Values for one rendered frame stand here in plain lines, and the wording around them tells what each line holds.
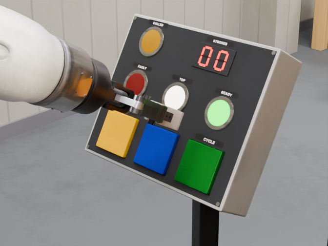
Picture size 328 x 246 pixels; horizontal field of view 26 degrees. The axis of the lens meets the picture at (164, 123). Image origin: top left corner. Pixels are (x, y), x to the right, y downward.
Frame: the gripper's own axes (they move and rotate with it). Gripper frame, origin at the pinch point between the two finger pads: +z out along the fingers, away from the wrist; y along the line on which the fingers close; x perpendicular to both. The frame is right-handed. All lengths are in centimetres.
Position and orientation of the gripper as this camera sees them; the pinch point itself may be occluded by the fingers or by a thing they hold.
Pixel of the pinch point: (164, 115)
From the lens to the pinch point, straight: 108.4
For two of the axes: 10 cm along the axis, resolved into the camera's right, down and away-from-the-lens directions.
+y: 7.2, 2.7, -6.4
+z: 6.0, 2.2, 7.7
